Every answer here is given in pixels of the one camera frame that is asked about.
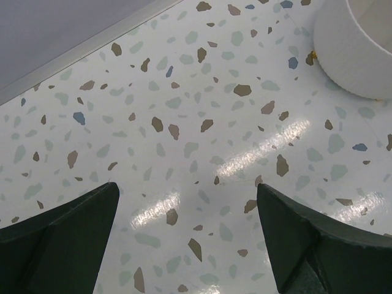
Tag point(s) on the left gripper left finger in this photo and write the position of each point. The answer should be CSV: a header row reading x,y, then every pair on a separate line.
x,y
60,250

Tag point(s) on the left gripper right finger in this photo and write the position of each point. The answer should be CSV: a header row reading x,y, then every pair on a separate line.
x,y
310,252

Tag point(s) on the round beige divided organizer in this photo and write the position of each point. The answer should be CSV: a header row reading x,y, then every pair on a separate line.
x,y
352,41

